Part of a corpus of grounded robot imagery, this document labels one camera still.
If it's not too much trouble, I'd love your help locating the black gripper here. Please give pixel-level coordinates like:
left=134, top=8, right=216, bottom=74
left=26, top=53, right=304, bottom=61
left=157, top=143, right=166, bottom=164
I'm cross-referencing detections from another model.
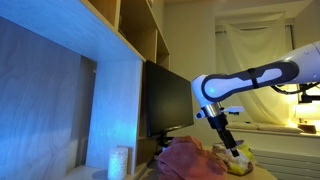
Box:
left=209, top=113, right=241, bottom=158

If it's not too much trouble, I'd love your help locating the yellow green floral bag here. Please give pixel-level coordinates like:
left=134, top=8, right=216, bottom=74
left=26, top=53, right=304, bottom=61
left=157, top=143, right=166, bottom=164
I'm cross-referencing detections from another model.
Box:
left=211, top=141, right=256, bottom=177

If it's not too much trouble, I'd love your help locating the orange pink terry towel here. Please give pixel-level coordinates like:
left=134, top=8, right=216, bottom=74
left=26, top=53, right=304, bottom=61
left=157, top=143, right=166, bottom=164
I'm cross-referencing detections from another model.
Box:
left=154, top=134, right=229, bottom=180

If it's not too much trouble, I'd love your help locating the white window seat cushion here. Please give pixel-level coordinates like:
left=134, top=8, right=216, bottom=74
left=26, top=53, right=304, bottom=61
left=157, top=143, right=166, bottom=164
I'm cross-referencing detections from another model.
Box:
left=254, top=122, right=305, bottom=135
left=228, top=121, right=260, bottom=132

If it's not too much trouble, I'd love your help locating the white radiator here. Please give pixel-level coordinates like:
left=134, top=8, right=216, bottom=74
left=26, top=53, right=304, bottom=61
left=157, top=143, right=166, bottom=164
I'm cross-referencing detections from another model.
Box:
left=251, top=148, right=320, bottom=180

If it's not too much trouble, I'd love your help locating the black computer monitor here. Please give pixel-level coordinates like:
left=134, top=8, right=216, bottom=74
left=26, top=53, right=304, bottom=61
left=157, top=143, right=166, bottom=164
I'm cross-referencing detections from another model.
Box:
left=143, top=59, right=195, bottom=156

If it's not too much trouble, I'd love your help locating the glowing table lamp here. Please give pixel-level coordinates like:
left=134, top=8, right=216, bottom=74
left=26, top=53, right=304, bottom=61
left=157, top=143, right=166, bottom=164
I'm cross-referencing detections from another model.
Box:
left=292, top=101, right=320, bottom=135

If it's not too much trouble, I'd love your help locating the white curtain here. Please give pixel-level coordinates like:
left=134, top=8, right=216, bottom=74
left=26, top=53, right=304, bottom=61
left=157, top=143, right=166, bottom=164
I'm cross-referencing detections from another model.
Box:
left=216, top=14, right=298, bottom=126

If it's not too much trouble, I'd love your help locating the white candle jar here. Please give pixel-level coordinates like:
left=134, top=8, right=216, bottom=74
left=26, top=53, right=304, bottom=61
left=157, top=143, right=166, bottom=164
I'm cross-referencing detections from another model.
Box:
left=107, top=145, right=130, bottom=180

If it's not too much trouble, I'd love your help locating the wooden shelf unit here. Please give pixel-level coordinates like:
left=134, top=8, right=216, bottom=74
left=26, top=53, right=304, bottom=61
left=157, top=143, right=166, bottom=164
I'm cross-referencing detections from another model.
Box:
left=0, top=0, right=171, bottom=180

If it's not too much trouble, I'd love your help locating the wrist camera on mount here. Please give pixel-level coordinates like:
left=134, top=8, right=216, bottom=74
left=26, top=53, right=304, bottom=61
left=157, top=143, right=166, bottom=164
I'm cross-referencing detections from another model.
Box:
left=194, top=105, right=245, bottom=120

